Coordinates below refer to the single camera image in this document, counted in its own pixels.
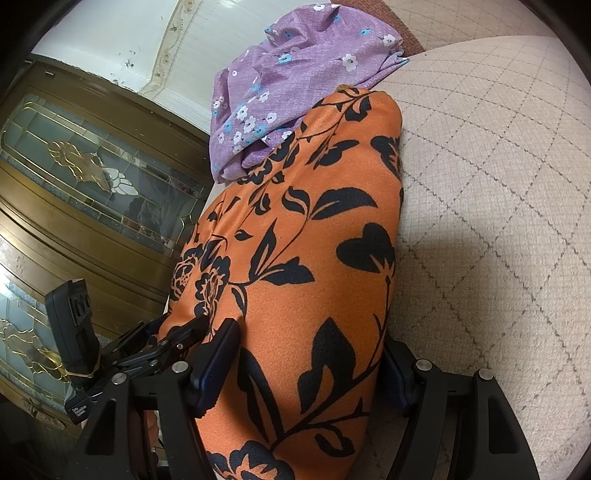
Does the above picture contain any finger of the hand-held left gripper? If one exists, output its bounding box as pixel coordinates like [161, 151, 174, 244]
[99, 315, 212, 358]
[113, 344, 188, 384]

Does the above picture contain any beige quilted sofa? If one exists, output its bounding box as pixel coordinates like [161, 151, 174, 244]
[369, 0, 591, 480]

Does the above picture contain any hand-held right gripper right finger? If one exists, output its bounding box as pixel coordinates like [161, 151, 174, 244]
[379, 339, 541, 480]

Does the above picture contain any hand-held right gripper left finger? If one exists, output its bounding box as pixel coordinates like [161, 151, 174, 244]
[69, 318, 242, 480]

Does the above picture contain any orange black floral garment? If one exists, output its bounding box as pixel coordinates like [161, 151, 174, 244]
[154, 87, 406, 480]

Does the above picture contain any wooden cabinet with glass doors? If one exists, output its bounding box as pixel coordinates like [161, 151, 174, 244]
[0, 53, 218, 462]

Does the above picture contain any purple floral garment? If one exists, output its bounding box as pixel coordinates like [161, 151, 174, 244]
[209, 2, 411, 183]

